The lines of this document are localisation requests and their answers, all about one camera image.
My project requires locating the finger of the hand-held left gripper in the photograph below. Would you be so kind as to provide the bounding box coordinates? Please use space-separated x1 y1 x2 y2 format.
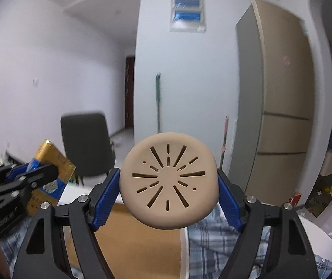
0 159 39 183
0 164 59 210

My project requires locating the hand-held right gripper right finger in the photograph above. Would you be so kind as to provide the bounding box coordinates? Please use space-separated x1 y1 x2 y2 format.
217 169 321 279

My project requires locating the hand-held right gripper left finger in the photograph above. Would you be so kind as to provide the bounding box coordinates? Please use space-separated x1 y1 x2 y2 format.
12 167 122 279

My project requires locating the gold foil packet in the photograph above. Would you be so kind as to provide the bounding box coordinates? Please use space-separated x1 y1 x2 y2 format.
27 139 77 216

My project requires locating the shallow cardboard box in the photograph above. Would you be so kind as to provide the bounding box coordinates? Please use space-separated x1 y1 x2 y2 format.
63 203 189 279

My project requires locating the beige round slotted silicone pad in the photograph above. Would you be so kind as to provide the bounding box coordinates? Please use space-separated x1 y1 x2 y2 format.
120 132 220 229

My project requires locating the blue plaid shirt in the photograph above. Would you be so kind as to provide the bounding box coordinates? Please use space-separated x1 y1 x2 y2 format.
0 203 332 279

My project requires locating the dark grey chair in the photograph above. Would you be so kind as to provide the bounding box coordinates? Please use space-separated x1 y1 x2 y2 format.
60 112 115 185

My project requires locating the red small box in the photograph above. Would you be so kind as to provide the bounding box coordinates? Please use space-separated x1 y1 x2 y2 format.
289 192 302 208

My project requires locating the dark brown door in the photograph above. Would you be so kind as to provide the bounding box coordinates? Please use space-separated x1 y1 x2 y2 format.
124 56 135 129

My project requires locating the gold refrigerator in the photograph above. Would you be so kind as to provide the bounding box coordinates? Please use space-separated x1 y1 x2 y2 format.
235 0 315 210

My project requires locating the pink handled broom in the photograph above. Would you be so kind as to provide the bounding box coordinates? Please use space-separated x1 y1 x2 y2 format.
220 114 230 169

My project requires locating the grey mop handle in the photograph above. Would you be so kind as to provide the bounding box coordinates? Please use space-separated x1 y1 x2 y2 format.
154 73 163 134

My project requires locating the wall electrical panel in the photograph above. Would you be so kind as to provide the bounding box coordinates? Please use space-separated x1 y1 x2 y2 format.
170 0 206 33

